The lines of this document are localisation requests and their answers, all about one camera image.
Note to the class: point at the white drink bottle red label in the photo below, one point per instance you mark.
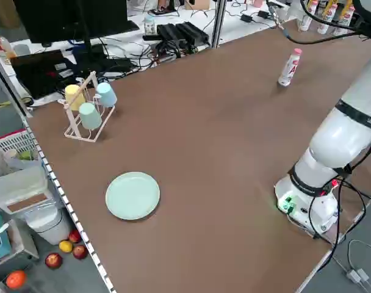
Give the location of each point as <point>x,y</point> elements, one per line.
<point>287,73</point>

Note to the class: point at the pink bottle cap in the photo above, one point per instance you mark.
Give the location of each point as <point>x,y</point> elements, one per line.
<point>297,52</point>

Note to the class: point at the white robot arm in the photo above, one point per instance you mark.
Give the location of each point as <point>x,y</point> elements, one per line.
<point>341,137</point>

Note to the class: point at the pale green plate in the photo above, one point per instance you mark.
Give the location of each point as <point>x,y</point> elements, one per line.
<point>132,195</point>

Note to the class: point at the blue plastic cup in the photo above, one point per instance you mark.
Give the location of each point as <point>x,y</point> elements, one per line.
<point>106,94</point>

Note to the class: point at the green plastic cup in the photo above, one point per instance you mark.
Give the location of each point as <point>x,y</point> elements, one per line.
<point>89,116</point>

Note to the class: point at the yellow plastic cup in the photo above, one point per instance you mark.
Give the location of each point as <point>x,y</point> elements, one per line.
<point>74,96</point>

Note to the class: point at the red apple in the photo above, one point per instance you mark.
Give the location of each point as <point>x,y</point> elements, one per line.
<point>80,252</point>
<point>75,236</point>
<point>53,261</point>

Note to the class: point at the black power adapter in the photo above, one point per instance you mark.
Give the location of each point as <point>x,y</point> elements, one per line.
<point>246,17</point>
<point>263,14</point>

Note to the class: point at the cardboard box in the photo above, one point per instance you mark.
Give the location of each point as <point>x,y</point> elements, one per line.
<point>200,4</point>

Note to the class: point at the yellow apple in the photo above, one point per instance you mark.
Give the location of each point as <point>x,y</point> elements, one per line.
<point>65,246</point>

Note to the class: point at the white bucket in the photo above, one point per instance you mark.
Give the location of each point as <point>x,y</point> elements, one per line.
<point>48,227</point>

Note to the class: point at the pink cup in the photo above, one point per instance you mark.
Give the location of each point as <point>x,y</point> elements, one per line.
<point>257,3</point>

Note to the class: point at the black laptop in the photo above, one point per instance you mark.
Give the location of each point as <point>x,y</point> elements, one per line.
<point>36,73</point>

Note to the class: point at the clear plastic container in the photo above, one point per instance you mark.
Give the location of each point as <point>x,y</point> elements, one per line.
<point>20,186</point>

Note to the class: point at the black monitor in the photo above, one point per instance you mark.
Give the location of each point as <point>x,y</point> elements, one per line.
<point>66,18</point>

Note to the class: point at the white plastic basket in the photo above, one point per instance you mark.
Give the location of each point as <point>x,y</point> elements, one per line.
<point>8,143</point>

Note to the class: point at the grey metal bin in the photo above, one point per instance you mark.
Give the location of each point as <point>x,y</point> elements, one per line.
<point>20,244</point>

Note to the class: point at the blue crate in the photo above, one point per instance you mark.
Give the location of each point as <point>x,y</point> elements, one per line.
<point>4,253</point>

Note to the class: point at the small white adapter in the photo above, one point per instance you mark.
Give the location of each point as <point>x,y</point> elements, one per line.
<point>364,274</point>
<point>353,275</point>

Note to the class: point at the orange fruit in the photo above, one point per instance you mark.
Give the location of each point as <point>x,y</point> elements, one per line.
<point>16,279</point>

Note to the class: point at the aluminium profile post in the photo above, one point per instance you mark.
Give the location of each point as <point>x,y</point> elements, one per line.
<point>219,24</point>

